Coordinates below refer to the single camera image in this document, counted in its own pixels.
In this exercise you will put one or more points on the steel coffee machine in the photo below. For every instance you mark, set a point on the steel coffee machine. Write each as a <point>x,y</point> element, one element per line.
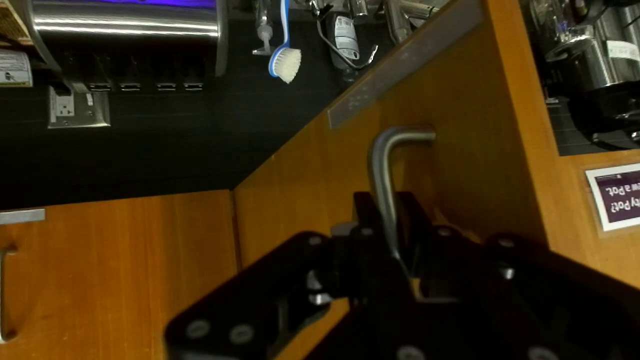
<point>590,70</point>

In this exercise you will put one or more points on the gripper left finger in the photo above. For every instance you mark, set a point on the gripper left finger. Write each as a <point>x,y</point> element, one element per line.
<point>260,295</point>

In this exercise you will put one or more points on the dark soap bottle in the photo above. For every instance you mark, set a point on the dark soap bottle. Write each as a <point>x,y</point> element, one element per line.
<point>345,45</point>

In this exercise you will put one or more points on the silver tap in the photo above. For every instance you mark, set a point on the silver tap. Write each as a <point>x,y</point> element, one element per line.
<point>400,17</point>

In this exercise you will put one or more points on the stainless steel appliance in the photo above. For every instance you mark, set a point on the stainless steel appliance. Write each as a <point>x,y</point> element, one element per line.
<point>130,25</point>

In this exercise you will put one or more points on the purple and white sign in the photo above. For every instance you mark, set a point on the purple and white sign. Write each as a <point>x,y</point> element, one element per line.
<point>620,197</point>

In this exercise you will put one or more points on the wooden wall cabinet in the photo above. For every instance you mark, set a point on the wooden wall cabinet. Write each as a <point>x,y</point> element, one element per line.
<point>575,210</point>

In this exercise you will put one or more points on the silver wall socket plate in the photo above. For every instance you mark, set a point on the silver wall socket plate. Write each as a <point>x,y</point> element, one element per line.
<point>80,107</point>

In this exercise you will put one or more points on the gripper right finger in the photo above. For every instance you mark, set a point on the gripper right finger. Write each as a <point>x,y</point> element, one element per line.
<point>550,300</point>

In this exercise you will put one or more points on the blue and white dish brush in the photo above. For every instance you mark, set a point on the blue and white dish brush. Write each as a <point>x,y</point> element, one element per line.
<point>286,62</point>

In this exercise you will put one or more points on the white paper label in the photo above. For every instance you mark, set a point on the white paper label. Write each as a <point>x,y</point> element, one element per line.
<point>14,67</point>

